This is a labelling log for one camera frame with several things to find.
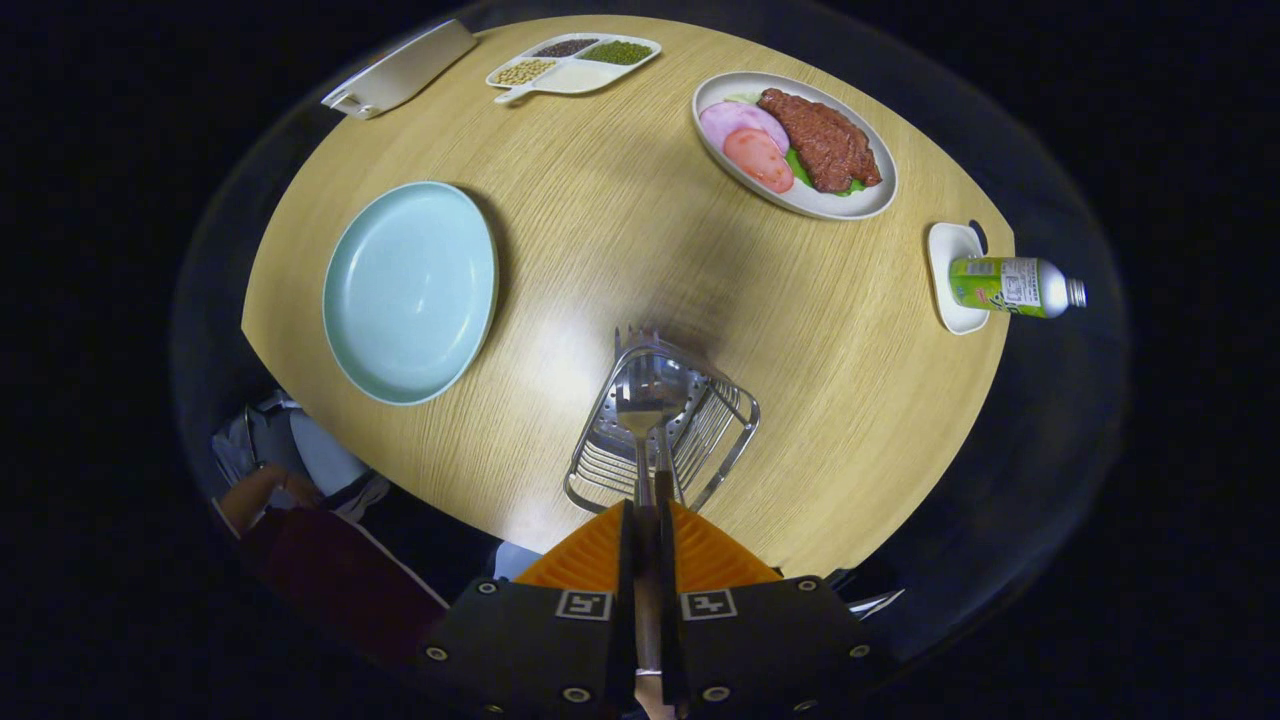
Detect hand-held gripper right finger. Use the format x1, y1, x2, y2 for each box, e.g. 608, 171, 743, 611
655, 500, 886, 717

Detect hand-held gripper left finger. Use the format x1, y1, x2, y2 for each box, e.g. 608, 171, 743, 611
415, 500, 638, 720

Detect metal spoon with wooden handle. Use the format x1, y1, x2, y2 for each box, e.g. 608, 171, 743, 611
650, 360, 693, 506

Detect metal fork with wooden handle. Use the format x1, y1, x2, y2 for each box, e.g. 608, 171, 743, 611
613, 352, 669, 720

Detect white flat object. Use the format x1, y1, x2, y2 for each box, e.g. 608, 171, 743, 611
848, 588, 906, 621

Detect person's dark red clothing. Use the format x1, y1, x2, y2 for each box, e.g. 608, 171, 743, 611
240, 505, 451, 666

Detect white grey cloth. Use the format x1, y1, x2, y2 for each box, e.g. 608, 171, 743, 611
212, 395, 393, 521

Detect light blue plate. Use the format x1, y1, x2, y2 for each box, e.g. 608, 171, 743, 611
322, 181, 499, 406

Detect white oval plate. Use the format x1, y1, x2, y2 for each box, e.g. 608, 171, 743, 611
691, 71, 898, 221

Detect green lettuce leaf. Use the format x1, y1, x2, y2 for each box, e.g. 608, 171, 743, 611
783, 148, 866, 197

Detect red ham slice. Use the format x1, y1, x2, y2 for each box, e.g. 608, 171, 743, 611
722, 127, 795, 194

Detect small white dish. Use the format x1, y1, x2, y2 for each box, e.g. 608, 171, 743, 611
927, 222, 991, 335

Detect green label metal bottle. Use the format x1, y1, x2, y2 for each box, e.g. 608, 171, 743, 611
948, 256, 1088, 319

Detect pale pink ham slice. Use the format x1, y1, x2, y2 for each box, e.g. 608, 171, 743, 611
699, 101, 791, 156

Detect brown steak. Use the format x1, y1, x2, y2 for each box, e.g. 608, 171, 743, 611
757, 88, 884, 193

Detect white sectioned tray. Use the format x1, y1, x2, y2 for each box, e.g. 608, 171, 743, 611
485, 33, 663, 105

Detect green beans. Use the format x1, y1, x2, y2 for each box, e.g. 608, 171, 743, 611
580, 40, 653, 67

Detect cream white toaster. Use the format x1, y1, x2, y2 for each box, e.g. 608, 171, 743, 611
320, 19, 479, 121

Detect metal wire basket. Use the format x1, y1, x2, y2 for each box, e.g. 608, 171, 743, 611
563, 328, 761, 516

